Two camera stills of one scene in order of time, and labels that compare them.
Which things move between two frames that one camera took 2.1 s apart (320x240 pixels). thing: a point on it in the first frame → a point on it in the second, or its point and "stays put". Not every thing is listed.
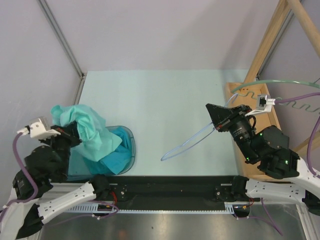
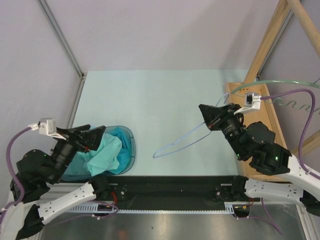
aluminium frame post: (65, 43) stays put
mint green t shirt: (93, 130) → (105, 156)
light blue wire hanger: (229, 101) → (188, 133)
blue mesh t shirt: (117, 160) stays put
